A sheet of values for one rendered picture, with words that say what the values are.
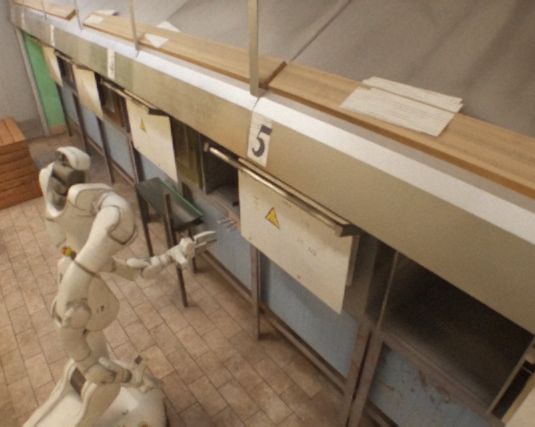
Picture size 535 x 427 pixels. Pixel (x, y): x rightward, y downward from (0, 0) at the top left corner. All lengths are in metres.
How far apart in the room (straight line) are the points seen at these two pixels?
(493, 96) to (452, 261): 0.35
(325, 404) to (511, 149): 1.83
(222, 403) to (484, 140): 1.93
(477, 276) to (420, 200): 0.18
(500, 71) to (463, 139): 0.22
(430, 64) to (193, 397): 2.00
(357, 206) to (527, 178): 0.36
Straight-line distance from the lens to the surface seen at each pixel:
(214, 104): 1.32
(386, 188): 0.87
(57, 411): 2.00
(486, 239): 0.79
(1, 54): 5.73
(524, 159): 0.80
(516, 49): 1.04
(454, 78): 0.99
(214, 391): 2.40
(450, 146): 0.82
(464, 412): 1.68
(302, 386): 2.40
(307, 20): 1.36
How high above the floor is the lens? 2.04
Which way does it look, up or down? 34 degrees down
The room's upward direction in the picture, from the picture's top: straight up
